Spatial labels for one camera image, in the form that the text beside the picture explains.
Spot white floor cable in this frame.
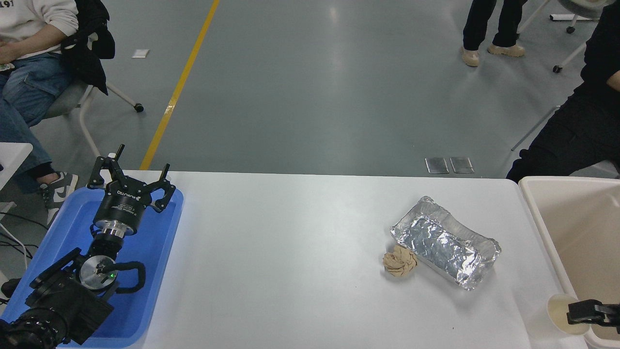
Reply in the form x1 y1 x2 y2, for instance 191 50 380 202
0 222 30 270

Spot large pale bin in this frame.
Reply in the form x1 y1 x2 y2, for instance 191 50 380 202
518 176 620 349

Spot person in black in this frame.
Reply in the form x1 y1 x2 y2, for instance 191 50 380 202
506 0 620 184

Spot crumpled foil tray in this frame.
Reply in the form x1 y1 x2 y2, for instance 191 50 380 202
390 196 502 290

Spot pale paper cup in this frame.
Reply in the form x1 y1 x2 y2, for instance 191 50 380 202
547 293 593 336

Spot person's hand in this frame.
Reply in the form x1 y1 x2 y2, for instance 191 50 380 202
0 41 20 65

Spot person with tan shoes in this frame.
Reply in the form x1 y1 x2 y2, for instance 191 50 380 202
462 0 527 67

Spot seated person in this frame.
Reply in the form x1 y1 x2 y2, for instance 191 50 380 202
0 0 79 224

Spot white rolling chair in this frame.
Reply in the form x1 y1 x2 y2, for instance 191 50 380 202
516 0 616 74

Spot small black floor object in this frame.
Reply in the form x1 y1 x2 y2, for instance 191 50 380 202
0 277 23 299

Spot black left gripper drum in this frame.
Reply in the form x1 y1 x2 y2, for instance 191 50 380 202
94 178 150 229

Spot black jacket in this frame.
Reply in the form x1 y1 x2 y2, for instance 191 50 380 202
61 0 116 95

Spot black floor cable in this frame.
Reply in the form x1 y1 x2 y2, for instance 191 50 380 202
0 211 50 260

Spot grey metal rod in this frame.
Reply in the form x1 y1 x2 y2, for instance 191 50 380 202
511 104 562 151

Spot crumpled tan paper ball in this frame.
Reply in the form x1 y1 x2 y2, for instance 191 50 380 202
383 245 419 278

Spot blue plastic tray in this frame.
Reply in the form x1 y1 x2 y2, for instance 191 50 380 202
0 184 185 349

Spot grey chair with white legs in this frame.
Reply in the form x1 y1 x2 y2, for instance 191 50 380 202
45 80 146 158

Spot small white table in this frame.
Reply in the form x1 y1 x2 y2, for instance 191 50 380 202
0 142 33 214

